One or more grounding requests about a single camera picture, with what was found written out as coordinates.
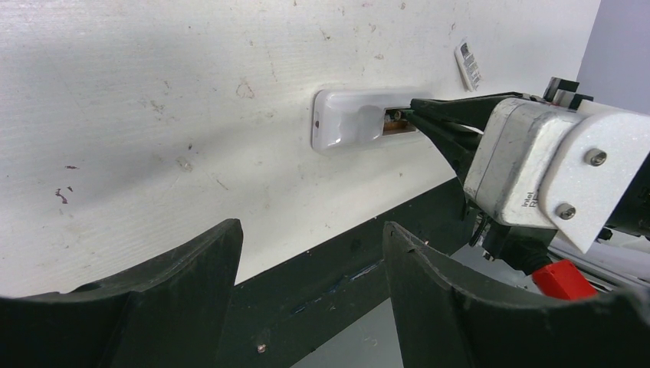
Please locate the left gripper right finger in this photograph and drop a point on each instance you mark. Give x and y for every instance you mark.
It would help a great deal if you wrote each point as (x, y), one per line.
(449, 315)

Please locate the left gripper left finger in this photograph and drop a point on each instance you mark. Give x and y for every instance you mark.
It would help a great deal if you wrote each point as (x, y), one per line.
(168, 311)

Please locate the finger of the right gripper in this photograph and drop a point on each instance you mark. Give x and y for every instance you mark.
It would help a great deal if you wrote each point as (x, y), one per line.
(458, 144)
(471, 112)

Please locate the white battery cover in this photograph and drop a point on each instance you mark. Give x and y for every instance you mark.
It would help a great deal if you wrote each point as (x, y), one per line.
(468, 66)

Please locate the white remote control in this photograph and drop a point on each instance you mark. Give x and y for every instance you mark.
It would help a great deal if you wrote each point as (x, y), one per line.
(349, 120)

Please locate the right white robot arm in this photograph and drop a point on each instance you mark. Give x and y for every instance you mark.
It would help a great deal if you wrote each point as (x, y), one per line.
(527, 249)

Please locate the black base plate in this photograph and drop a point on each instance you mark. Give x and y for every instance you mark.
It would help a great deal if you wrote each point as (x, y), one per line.
(281, 315)

